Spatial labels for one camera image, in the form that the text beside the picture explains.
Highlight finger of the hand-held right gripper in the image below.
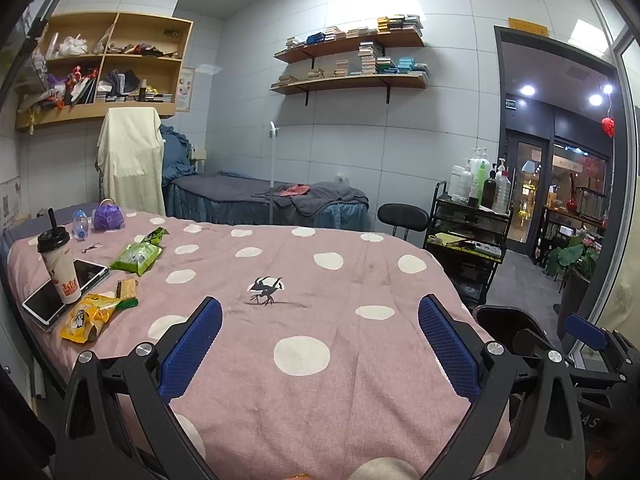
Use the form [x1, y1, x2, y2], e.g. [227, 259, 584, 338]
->
[511, 326, 568, 367]
[564, 312, 610, 352]

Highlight green wet wipes pack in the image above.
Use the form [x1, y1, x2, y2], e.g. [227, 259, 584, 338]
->
[109, 242, 163, 276]

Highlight white tablet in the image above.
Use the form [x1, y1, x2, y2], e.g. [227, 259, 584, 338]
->
[22, 259, 110, 330]

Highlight wooden wall shelf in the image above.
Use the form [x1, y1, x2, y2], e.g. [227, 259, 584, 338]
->
[270, 72, 429, 106]
[273, 27, 426, 65]

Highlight massage bed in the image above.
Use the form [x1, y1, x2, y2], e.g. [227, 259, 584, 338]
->
[165, 171, 370, 233]

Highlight stacks of small boxes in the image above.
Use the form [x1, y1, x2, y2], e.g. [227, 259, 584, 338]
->
[286, 14, 425, 50]

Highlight pink polka dot blanket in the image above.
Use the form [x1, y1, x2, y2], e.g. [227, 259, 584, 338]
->
[5, 207, 513, 480]

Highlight black trolley cart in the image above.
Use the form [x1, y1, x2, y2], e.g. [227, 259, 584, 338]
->
[424, 181, 513, 308]

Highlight milk tea cup with straw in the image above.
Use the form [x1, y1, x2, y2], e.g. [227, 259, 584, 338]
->
[36, 208, 83, 305]

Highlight dark grey door frame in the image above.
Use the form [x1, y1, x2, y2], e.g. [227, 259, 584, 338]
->
[494, 25, 618, 311]

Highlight row of small boxes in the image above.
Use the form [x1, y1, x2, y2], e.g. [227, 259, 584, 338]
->
[95, 87, 173, 106]

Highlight white lamp stand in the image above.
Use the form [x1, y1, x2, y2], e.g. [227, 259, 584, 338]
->
[266, 121, 280, 226]

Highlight grey blanket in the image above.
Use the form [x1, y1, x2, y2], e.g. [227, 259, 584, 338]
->
[252, 180, 370, 216]

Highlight group of bottles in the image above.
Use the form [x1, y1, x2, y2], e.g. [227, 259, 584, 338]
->
[446, 146, 513, 213]

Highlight purple bag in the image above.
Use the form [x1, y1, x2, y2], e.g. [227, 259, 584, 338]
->
[92, 199, 125, 232]

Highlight wooden cubby shelf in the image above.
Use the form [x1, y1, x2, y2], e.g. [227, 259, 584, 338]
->
[14, 11, 195, 132]

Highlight yellow tray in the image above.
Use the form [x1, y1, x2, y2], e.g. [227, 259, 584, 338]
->
[434, 232, 501, 251]

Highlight potted lotus plant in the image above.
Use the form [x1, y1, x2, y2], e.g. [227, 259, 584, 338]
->
[545, 230, 601, 326]

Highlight green snack packet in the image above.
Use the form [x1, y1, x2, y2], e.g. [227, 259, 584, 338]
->
[132, 227, 170, 247]

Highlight sliding glass door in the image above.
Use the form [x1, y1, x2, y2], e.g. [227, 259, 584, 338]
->
[592, 25, 640, 356]

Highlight wall shelves with books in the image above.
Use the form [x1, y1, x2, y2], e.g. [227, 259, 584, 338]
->
[272, 42, 430, 86]

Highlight small clear bottle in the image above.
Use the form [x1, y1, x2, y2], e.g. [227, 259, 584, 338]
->
[71, 208, 91, 241]

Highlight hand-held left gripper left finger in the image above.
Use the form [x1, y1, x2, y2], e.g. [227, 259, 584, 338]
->
[54, 296, 224, 480]

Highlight white bag bundle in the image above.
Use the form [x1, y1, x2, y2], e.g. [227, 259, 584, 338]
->
[57, 35, 88, 57]

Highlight dark folded cloths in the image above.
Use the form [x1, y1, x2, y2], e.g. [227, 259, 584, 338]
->
[105, 69, 143, 96]

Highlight chair with cream cloth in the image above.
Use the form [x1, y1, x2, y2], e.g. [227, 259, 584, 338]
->
[96, 106, 167, 217]

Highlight blue bedding pile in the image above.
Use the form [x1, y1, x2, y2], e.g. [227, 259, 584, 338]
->
[159, 125, 198, 181]

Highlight colourful bag pile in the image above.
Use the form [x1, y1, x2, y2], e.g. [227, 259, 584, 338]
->
[45, 65, 98, 108]

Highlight yellow snack bag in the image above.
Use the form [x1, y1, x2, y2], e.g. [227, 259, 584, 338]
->
[60, 294, 122, 343]

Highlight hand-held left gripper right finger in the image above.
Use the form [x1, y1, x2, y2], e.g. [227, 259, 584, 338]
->
[418, 294, 587, 480]

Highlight brown trash bin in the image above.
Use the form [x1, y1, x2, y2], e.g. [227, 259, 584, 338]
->
[471, 303, 568, 361]

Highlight black stool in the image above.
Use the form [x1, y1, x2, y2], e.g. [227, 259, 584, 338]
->
[377, 203, 431, 246]

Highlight wall poster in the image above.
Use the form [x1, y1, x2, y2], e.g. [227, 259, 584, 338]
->
[176, 67, 196, 112]

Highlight yellow sign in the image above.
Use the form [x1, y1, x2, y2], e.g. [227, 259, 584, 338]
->
[508, 17, 548, 37]

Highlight glass double door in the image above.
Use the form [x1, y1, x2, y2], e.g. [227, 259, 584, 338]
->
[502, 132, 551, 243]

